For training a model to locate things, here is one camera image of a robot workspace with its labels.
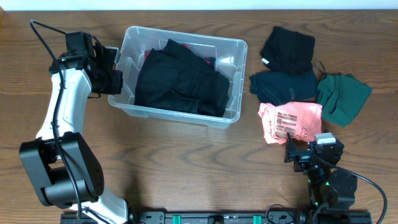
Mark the pink printed t-shirt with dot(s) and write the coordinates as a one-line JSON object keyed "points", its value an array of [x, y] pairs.
{"points": [[301, 120]]}

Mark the large black garment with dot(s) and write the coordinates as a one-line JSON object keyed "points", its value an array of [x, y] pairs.
{"points": [[175, 78]]}

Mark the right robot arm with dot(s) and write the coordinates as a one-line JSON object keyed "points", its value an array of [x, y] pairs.
{"points": [[329, 187]]}

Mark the green garment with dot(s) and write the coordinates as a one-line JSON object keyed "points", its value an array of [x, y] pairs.
{"points": [[342, 97]]}

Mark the small black folded garment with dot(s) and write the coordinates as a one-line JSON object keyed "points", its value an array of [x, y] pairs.
{"points": [[288, 51]]}

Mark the clear plastic storage bin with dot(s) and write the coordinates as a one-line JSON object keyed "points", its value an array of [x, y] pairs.
{"points": [[230, 60]]}

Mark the black mounting rail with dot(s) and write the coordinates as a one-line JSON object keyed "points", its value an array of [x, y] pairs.
{"points": [[273, 216]]}

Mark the red navy plaid shirt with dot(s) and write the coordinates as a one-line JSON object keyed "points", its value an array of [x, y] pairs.
{"points": [[209, 60]]}

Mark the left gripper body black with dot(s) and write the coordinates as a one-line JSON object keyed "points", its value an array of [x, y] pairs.
{"points": [[106, 81]]}

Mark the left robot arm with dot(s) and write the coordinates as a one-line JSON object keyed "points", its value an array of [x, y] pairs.
{"points": [[62, 169]]}

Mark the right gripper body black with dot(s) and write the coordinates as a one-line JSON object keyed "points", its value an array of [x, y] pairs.
{"points": [[304, 158]]}

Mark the dark teal garment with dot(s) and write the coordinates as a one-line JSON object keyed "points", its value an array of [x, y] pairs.
{"points": [[279, 88]]}

